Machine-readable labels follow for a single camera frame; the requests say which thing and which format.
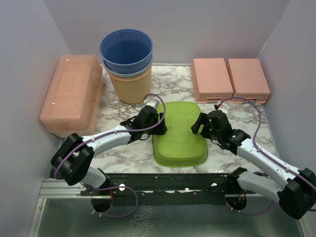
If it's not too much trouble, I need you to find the orange plastic bucket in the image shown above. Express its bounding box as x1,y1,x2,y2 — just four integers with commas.
106,67,152,104

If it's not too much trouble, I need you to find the pink perforated basket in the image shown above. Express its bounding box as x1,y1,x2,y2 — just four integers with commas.
191,58,233,103
226,59,271,104

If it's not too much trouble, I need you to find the green plastic tray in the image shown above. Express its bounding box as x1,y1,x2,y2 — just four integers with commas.
152,101,208,168

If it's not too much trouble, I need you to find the light blue plastic bucket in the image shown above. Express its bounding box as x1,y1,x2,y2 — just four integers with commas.
102,53,154,78

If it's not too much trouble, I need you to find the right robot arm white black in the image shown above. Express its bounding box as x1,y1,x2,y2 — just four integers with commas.
191,110,316,219

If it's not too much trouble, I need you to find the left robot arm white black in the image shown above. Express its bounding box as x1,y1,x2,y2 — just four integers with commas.
50,100,167,195

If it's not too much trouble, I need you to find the translucent pink storage box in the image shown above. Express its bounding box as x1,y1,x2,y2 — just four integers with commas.
39,55,104,138

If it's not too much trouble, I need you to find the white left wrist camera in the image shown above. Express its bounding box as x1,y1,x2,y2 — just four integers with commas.
143,99,160,109

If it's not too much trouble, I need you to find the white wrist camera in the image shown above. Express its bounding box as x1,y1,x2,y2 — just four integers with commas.
143,99,160,109
214,101,228,114

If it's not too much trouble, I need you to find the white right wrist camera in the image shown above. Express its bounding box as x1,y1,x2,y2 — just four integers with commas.
214,101,228,114

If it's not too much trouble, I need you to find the black metal base rail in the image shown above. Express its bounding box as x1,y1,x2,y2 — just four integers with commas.
49,161,297,207

